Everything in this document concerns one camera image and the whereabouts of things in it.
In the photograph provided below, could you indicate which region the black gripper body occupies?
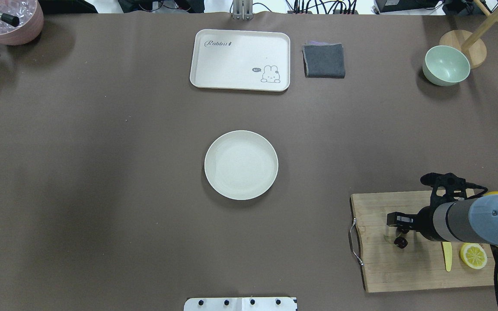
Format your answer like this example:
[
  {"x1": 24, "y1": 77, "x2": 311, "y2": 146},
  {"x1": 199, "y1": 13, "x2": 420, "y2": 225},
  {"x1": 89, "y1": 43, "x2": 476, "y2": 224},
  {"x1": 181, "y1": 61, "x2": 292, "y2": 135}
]
[{"x1": 409, "y1": 206, "x2": 441, "y2": 242}]

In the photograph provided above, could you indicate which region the dark red cherry pair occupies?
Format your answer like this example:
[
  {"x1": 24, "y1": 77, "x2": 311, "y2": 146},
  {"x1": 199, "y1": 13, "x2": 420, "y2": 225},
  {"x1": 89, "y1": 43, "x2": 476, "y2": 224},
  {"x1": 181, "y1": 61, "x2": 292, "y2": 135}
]
[{"x1": 383, "y1": 235, "x2": 409, "y2": 249}]

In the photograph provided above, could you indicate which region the round cream plate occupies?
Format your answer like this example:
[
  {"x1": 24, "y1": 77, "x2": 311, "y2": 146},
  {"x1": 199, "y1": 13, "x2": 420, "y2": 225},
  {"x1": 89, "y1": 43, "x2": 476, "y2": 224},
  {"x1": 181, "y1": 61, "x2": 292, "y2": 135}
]
[{"x1": 204, "y1": 130, "x2": 279, "y2": 200}]

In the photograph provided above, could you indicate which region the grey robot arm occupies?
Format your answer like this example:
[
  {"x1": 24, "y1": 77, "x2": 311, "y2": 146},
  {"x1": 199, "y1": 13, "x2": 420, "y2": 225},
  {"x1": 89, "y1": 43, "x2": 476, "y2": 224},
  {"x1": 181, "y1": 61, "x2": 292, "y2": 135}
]
[{"x1": 386, "y1": 194, "x2": 498, "y2": 247}]

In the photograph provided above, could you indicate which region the cream rabbit tray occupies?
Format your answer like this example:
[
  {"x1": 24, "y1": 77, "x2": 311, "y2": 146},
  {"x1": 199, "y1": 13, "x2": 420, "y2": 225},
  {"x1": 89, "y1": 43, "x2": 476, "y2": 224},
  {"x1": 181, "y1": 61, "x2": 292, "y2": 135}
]
[{"x1": 189, "y1": 29, "x2": 291, "y2": 92}]

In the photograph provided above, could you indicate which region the yellow plastic knife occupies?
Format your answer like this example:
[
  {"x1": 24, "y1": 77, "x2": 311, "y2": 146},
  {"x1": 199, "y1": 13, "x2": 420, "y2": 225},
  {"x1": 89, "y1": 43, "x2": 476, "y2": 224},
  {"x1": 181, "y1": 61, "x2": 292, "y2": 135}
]
[{"x1": 441, "y1": 241, "x2": 453, "y2": 272}]

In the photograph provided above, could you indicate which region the bamboo cutting board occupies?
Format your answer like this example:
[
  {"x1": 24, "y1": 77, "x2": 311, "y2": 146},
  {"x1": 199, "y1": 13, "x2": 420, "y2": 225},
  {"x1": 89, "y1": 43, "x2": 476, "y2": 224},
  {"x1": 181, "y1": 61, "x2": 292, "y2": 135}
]
[{"x1": 351, "y1": 191, "x2": 494, "y2": 293}]

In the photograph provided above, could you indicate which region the lower lemon slice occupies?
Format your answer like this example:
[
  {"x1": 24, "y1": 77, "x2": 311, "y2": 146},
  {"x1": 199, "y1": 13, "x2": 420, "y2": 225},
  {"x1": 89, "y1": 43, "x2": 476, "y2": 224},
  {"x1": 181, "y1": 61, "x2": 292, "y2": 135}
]
[{"x1": 459, "y1": 243, "x2": 488, "y2": 270}]

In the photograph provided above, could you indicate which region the pale green bowl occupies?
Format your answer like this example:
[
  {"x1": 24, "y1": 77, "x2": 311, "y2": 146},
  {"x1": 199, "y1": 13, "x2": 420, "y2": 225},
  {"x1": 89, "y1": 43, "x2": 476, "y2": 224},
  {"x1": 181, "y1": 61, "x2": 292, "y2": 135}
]
[{"x1": 421, "y1": 45, "x2": 471, "y2": 86}]

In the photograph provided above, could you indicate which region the wooden stand with round base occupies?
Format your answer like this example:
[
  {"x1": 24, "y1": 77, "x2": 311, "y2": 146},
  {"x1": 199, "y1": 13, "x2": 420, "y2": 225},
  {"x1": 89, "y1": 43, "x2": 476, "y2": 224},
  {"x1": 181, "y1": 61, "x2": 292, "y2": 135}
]
[{"x1": 439, "y1": 0, "x2": 498, "y2": 69}]

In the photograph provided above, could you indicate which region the folded grey cloth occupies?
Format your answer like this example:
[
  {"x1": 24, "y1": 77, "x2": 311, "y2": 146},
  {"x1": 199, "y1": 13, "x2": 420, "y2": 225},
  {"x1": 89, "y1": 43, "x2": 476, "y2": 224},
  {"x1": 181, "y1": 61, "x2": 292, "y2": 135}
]
[{"x1": 302, "y1": 42, "x2": 346, "y2": 79}]

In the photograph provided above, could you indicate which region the pink bowl with ice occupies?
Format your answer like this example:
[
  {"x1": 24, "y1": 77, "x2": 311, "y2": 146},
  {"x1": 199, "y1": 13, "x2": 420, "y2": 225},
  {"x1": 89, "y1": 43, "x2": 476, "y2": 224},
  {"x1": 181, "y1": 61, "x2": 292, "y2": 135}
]
[{"x1": 0, "y1": 0, "x2": 44, "y2": 46}]

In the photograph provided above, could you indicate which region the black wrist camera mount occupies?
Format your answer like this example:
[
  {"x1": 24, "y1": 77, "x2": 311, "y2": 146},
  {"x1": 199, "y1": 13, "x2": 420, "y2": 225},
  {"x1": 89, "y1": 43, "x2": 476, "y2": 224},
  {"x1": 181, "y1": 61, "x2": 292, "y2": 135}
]
[{"x1": 420, "y1": 172, "x2": 488, "y2": 211}]

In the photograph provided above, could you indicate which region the metal cutting board handle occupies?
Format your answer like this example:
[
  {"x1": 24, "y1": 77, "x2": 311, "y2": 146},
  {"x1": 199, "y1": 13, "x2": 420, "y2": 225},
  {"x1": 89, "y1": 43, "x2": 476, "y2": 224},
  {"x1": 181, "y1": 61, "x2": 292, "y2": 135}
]
[{"x1": 348, "y1": 217, "x2": 364, "y2": 267}]

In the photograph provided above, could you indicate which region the black cables bundle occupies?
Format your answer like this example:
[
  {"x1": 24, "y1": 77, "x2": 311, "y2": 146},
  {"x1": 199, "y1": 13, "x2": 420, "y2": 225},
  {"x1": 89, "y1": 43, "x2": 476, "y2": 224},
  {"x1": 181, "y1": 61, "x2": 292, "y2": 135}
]
[{"x1": 249, "y1": 0, "x2": 375, "y2": 15}]

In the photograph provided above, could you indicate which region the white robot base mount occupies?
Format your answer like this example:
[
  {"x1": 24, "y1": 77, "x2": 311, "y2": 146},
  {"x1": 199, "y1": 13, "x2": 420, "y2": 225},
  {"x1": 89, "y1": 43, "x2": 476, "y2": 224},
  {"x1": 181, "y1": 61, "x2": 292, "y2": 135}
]
[{"x1": 183, "y1": 297, "x2": 298, "y2": 311}]

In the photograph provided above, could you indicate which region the silver camera post clamp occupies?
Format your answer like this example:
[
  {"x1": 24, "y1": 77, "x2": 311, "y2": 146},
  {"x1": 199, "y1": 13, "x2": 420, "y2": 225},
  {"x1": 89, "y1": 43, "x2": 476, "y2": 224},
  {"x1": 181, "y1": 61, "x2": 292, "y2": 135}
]
[{"x1": 231, "y1": 0, "x2": 254, "y2": 20}]

